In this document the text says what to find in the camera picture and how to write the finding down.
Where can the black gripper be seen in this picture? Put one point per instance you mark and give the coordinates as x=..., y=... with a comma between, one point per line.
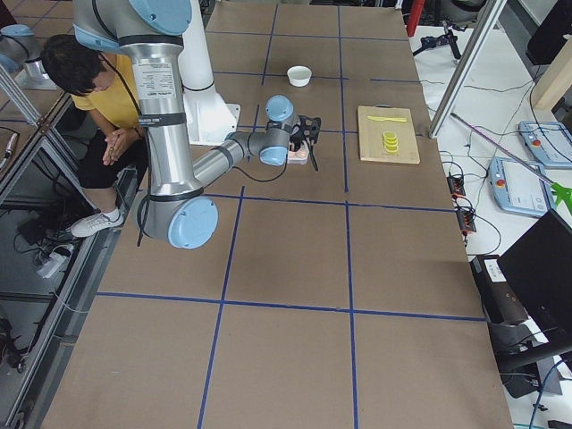
x=298, y=141

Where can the clear plastic egg box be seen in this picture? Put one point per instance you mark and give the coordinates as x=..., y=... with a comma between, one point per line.
x=298, y=153

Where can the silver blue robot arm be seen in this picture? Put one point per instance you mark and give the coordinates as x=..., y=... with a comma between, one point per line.
x=175, y=208
x=20, y=56

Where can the black computer box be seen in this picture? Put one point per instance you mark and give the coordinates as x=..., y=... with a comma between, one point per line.
x=500, y=301

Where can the bamboo cutting board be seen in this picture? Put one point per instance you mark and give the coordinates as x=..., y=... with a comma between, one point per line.
x=370, y=136

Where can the white ceramic bowl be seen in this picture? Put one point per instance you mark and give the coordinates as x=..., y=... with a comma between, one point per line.
x=299, y=76

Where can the yellow plastic knife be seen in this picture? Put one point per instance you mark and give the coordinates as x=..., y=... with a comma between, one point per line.
x=386, y=119

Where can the lemon slice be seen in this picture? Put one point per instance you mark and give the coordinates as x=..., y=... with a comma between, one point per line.
x=390, y=144
x=389, y=134
x=391, y=150
x=389, y=139

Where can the black tripod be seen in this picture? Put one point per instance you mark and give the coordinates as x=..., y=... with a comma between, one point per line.
x=448, y=38

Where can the red cylinder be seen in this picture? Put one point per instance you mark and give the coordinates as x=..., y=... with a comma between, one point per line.
x=415, y=13

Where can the person in yellow shirt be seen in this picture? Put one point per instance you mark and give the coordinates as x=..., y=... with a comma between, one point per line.
x=103, y=85

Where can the blue teach pendant near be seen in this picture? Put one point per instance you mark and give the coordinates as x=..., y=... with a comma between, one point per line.
x=518, y=191

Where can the blue teach pendant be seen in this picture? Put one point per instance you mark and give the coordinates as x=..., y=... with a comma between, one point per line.
x=518, y=191
x=548, y=142

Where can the blue teach pendant far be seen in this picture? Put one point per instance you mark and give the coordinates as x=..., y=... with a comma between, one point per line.
x=548, y=142

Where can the black monitor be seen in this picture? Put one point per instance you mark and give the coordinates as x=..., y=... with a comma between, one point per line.
x=537, y=268

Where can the white power strip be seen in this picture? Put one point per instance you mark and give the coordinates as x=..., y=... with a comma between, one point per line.
x=58, y=256

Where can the aluminium frame post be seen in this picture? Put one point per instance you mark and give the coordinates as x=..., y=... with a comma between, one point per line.
x=485, y=23

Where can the grabber stick green handle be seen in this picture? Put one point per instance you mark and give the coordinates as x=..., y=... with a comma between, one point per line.
x=563, y=194

